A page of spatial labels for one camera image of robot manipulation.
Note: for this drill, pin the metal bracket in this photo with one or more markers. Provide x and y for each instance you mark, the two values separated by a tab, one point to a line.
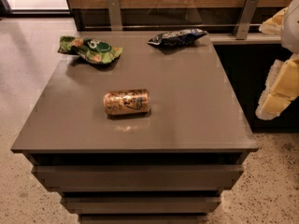
114	12
241	29

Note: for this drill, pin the middle grey drawer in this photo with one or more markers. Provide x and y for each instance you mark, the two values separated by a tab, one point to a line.
141	205

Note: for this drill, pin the grey drawer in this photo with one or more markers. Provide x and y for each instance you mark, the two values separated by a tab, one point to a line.
141	205
138	178

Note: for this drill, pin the right metal bracket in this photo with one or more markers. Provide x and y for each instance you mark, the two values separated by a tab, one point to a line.
241	29

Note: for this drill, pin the orange soda can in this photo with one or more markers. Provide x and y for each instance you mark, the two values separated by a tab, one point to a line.
126	102

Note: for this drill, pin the dark blue chip bag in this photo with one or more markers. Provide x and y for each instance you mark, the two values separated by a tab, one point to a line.
177	38

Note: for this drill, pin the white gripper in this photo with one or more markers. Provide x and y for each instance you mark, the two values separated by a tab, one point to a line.
291	27

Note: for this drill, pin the green chip bag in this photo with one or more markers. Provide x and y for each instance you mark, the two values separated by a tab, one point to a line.
91	50

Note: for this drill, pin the top grey drawer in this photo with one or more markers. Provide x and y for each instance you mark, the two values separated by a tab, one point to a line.
138	178

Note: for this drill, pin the left metal bracket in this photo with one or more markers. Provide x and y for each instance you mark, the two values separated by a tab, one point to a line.
114	12

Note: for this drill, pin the grey side shelf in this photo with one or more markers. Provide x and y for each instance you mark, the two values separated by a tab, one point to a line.
253	38

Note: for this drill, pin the grey drawer cabinet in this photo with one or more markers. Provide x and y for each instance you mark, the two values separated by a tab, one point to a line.
154	138

